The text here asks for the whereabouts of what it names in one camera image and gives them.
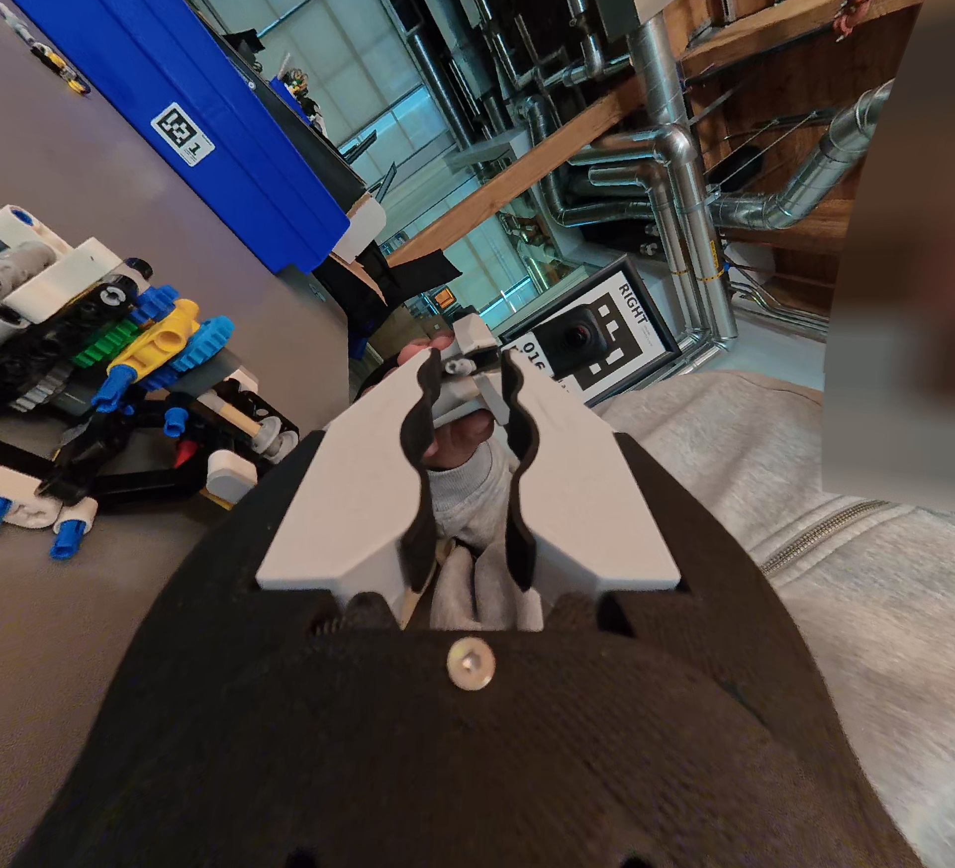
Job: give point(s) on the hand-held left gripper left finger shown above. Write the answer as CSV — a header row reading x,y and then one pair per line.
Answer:
x,y
336,510

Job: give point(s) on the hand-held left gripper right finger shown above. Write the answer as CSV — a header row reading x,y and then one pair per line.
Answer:
x,y
597,510

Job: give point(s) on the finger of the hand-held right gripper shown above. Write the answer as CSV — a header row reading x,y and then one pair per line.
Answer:
x,y
474,338
494,402

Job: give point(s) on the small grey lego pin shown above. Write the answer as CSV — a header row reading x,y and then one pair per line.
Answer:
x,y
457,366

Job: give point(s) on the multicoloured lego model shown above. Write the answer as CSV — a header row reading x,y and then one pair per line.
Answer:
x,y
112,360

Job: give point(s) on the person's right forearm grey sleeve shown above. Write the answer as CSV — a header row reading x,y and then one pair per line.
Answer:
x,y
466,499

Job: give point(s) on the small yellow black lego piece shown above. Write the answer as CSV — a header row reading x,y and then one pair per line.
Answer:
x,y
63,69

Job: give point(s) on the person's right hand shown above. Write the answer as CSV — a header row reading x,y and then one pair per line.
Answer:
x,y
459,439

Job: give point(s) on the wooden ceiling beam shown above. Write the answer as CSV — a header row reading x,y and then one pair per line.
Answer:
x,y
522,174

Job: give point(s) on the silver insulated pipe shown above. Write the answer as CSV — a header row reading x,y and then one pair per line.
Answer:
x,y
675,152

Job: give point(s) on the person's grey hoodie torso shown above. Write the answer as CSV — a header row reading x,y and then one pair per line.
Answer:
x,y
858,659

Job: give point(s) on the blue storage bin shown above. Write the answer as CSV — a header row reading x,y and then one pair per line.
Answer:
x,y
171,107

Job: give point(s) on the red pipe clamp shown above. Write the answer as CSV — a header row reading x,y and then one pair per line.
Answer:
x,y
854,6

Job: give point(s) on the round spiral ventilation duct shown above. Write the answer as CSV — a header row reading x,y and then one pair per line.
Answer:
x,y
821,166

